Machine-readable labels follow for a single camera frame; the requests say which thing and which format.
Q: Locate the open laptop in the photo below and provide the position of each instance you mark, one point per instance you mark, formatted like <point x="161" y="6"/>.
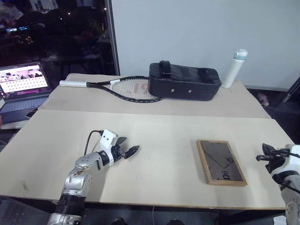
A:
<point x="21" y="89"/>

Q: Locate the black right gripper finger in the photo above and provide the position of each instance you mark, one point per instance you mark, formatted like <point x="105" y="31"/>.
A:
<point x="262" y="157"/>
<point x="266" y="148"/>

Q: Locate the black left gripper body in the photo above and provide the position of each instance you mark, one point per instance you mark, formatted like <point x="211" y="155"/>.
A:
<point x="115" y="153"/>

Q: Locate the grey metal leg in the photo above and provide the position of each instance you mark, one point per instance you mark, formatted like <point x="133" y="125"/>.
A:
<point x="291" y="90"/>

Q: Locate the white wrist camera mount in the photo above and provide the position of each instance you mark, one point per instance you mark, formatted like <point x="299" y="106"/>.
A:
<point x="289" y="161"/>
<point x="108" y="139"/>

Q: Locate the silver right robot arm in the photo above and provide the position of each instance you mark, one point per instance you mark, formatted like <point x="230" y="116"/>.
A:
<point x="290" y="199"/>

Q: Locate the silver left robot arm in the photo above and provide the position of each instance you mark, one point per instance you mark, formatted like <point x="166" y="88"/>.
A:
<point x="79" y="178"/>

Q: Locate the black padded bag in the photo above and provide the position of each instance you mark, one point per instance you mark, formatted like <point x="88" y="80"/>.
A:
<point x="182" y="82"/>

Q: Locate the white water bottle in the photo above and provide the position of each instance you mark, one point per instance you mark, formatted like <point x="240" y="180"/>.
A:
<point x="232" y="70"/>

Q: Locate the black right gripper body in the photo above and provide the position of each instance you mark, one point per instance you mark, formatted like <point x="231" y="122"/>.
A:
<point x="273" y="164"/>

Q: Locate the pink object on floor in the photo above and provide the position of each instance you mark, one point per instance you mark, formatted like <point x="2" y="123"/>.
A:
<point x="263" y="98"/>

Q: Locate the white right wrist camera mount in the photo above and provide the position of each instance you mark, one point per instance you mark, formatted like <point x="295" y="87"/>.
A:
<point x="289" y="161"/>

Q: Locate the black tennis racket white grip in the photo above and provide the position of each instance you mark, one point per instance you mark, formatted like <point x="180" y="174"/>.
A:
<point x="131" y="90"/>

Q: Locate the grey partition frame post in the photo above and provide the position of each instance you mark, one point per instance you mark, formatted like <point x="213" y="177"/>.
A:
<point x="113" y="37"/>

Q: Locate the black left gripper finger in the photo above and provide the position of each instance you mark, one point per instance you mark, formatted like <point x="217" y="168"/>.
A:
<point x="131" y="151"/>
<point x="122" y="140"/>

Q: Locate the dark rounded shape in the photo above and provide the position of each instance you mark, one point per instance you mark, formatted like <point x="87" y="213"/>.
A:
<point x="118" y="221"/>
<point x="175" y="221"/>

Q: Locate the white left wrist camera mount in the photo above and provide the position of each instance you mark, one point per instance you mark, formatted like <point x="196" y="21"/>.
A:
<point x="108" y="139"/>

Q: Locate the wooden-framed grey board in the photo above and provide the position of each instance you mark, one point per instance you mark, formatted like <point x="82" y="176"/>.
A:
<point x="221" y="161"/>

